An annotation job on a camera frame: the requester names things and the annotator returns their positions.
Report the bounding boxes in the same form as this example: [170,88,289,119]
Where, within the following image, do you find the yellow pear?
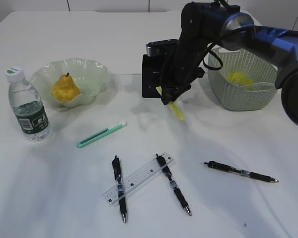
[51,72,80,103]

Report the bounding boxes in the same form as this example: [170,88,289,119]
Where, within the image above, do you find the black pen middle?
[156,154,192,216]

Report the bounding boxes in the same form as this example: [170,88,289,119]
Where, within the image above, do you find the green woven plastic basket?
[208,47,277,111]

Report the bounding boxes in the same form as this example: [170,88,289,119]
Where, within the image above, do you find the black pen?
[156,154,192,216]
[112,155,128,224]
[204,161,279,183]

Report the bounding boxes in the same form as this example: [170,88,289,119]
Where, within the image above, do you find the transparent plastic ruler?
[102,152,174,206]

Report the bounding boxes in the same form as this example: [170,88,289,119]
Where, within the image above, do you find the black pen left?
[112,155,128,224]

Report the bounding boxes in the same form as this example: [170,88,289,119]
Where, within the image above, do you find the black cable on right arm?
[161,0,256,100]

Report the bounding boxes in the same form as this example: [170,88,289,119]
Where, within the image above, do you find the black pen right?
[204,161,279,183]

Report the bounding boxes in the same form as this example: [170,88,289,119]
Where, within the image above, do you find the green utility knife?
[76,121,127,149]

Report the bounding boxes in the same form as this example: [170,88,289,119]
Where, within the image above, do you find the yellow utility knife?
[156,86,185,121]

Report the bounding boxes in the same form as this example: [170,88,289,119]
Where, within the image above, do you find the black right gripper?
[161,1,226,105]

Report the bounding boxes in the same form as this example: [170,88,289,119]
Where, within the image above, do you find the black square pen holder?
[142,54,166,99]

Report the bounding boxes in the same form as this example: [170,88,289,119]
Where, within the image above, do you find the clear water bottle green label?
[5,66,51,141]

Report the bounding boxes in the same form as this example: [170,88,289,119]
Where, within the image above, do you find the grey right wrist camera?
[146,39,178,57]

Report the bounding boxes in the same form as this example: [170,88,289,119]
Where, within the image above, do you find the blue black right robot arm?
[160,0,298,126]

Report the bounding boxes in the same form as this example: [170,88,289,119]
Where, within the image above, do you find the green wavy glass plate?
[29,58,110,108]

